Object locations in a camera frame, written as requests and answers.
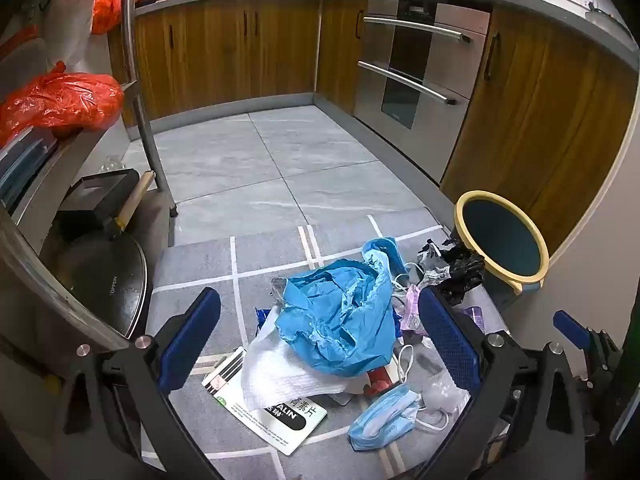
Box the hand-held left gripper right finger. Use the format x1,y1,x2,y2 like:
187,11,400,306
417,287,588,480

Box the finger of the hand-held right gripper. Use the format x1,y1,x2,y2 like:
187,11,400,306
552,310,608,356

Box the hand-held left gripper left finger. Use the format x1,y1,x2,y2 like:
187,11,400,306
52,287,223,480

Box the purple packet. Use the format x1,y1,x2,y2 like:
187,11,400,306
462,305,488,333

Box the pink snack wrapper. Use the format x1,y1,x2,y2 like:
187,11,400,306
400,284,431,336

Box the clear plastic bag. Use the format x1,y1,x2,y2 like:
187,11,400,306
410,355,471,413

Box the black plastic bag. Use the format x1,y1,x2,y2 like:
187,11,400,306
440,239,487,306

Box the silver and black wrapper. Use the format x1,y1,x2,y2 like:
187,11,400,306
417,240,453,288

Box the red packet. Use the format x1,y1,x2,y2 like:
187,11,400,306
365,367,396,396

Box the white paper towel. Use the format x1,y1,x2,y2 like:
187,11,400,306
241,310,361,411

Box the blue face mask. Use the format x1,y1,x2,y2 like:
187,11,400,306
347,384,451,452
361,237,408,281

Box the blue plastic bag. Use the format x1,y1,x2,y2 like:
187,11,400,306
274,258,398,378

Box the blue bin with yellow rim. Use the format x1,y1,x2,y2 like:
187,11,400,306
453,190,550,311

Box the white and green medicine box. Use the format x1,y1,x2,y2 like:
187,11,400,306
201,346,328,457

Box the metal storage rack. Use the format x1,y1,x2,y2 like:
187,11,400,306
0,0,178,361

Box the wooden kitchen cabinets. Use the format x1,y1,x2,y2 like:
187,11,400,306
107,0,371,128
440,5,640,281

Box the stainless steel oven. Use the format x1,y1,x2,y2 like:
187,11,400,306
354,0,493,186

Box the white plastic bag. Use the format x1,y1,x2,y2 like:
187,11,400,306
42,0,108,68

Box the black wok with wooden handle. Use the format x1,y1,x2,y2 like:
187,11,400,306
52,230,151,341

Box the black pan with wooden handle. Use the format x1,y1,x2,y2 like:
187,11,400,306
60,170,156,241

